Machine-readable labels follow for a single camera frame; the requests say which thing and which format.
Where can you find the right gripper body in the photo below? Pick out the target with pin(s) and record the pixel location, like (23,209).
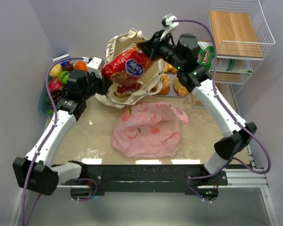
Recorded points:
(154,44)

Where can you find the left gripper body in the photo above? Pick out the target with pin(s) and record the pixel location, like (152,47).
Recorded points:
(103,83)

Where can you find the large red cookie bag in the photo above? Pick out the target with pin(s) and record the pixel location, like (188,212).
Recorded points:
(128,66)

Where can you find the cream canvas tote bag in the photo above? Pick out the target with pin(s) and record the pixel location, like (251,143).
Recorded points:
(151,82)

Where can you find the green white chips bag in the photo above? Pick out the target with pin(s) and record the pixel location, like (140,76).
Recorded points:
(207,54)

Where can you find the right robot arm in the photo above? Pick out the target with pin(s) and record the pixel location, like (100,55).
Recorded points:
(183,56)

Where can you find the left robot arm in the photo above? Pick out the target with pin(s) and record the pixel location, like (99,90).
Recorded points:
(35,172)

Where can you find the lavender food tray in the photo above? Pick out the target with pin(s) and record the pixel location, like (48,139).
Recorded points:
(172,92)

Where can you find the pink plastic grocery bag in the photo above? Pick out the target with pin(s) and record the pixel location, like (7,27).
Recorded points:
(149,130)

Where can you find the orange bundt cake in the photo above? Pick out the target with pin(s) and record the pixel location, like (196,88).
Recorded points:
(170,69)

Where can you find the orange fruit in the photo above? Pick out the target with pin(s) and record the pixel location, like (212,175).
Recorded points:
(80,65)

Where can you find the dark plum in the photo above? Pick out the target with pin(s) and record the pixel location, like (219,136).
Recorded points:
(68,67)

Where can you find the green fruit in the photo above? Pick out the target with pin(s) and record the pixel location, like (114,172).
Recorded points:
(63,76)

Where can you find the sugared bundt cake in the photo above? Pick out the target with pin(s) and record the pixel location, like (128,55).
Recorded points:
(163,84)

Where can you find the brown bread slice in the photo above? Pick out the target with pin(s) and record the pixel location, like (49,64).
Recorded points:
(177,84)

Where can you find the pink dragon fruit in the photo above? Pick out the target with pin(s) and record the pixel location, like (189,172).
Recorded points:
(55,84)

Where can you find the blue white carton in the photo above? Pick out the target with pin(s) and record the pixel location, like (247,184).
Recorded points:
(64,58)

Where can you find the yellow lemon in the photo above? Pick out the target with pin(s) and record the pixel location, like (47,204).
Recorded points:
(55,71)

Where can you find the small round bun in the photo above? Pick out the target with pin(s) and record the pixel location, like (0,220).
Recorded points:
(182,91)

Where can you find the teal fruit bin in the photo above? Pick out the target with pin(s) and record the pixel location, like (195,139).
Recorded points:
(44,106)

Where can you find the clear green-trim package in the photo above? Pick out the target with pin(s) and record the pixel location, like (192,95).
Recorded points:
(234,65)

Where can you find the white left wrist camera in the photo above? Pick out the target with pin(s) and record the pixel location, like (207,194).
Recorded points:
(94,65)

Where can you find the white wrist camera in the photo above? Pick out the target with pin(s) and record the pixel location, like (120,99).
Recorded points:
(169,23)
(94,65)

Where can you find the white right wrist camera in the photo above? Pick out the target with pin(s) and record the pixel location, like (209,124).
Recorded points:
(169,23)

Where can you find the white wire shelf rack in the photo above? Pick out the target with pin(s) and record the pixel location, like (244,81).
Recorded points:
(241,32)

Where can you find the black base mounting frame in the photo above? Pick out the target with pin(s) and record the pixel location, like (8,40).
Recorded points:
(97,180)

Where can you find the aluminium table frame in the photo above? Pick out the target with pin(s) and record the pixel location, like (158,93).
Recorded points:
(239,177)

